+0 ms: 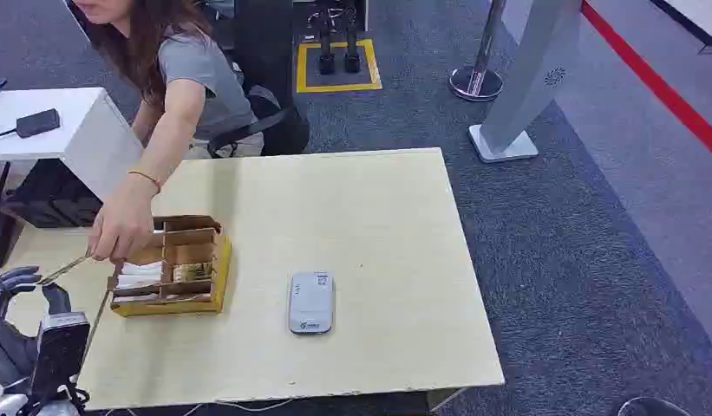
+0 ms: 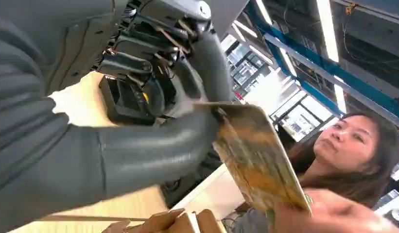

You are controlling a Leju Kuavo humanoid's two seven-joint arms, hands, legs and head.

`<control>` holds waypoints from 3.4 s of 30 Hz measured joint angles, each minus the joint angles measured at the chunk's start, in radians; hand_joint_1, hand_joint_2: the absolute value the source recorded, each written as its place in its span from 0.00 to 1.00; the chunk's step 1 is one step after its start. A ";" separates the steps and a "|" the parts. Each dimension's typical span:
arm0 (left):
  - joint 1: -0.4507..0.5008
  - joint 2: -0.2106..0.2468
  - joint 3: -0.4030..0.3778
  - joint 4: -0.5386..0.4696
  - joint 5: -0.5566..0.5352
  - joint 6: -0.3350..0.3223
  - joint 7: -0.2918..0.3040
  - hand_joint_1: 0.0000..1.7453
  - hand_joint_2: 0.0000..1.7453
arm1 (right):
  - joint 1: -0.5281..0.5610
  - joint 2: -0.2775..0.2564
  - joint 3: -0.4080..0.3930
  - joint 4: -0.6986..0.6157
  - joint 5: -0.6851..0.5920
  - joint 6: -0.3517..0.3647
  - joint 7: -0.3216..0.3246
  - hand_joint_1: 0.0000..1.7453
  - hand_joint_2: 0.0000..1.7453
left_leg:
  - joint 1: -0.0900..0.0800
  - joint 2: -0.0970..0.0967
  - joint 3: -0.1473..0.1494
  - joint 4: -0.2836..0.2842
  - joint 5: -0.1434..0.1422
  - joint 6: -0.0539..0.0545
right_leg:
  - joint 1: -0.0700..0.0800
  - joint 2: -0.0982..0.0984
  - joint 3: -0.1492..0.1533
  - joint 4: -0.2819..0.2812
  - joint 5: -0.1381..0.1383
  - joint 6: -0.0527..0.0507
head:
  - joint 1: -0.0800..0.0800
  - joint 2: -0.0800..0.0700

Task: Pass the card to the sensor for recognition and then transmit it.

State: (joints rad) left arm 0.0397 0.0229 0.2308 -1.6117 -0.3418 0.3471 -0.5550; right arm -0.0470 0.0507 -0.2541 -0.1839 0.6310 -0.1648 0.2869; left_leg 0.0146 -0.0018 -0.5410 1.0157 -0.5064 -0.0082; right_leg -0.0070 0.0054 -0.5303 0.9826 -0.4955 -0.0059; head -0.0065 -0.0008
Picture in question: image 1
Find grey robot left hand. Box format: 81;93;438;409
0;265;73;389

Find person's left hand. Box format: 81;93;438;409
88;174;159;265

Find wooden card box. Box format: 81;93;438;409
107;215;232;318

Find white card stack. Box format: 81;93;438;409
114;261;163;290

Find black computer case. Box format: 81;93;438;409
0;159;104;230

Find gold printed card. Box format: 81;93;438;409
173;262;214;283

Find flat card in box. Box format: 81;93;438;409
113;293;213;303

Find white side desk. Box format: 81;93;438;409
0;87;144;202

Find black power adapter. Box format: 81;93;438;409
15;108;62;140

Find person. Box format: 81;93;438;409
65;0;265;265

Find grey card reader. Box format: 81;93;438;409
287;271;336;336

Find black office chair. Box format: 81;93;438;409
206;0;310;159

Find yellow floor tape square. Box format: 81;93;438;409
296;38;383;94

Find black robot legs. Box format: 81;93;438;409
306;0;363;75

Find silver kiosk stand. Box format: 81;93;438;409
467;0;584;164

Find black round base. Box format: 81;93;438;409
617;397;693;416

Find white platform black edge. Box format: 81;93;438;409
648;0;712;55

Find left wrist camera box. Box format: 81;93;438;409
30;312;91;403

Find thin gold bracelet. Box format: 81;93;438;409
127;169;162;193

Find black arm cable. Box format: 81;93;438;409
22;383;91;416

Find white cable under table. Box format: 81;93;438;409
102;399;295;416

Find chrome stanchion post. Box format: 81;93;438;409
448;0;509;103

